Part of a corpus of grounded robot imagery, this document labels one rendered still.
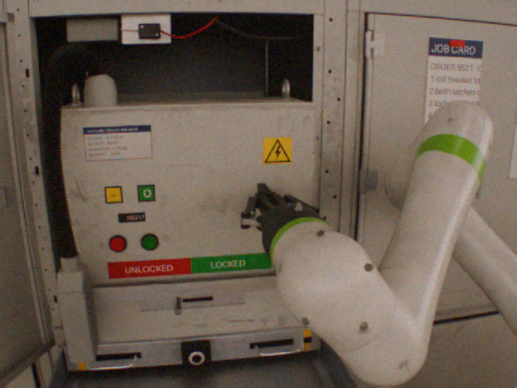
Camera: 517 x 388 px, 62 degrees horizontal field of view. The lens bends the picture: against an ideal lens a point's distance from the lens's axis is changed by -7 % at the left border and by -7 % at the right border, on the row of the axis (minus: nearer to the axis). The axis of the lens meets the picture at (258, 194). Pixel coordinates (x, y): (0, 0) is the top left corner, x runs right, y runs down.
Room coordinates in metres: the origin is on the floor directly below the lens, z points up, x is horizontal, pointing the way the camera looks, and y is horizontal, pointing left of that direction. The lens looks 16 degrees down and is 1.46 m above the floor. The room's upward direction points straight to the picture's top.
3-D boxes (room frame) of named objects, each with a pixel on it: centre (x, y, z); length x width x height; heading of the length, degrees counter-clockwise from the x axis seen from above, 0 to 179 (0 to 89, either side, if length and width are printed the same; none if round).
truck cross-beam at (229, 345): (0.83, 0.13, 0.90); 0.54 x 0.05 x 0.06; 100
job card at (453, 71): (1.04, -0.45, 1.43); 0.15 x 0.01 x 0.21; 100
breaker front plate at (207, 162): (0.82, 0.13, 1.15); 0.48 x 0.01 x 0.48; 100
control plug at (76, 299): (0.71, 0.33, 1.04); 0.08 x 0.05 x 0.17; 10
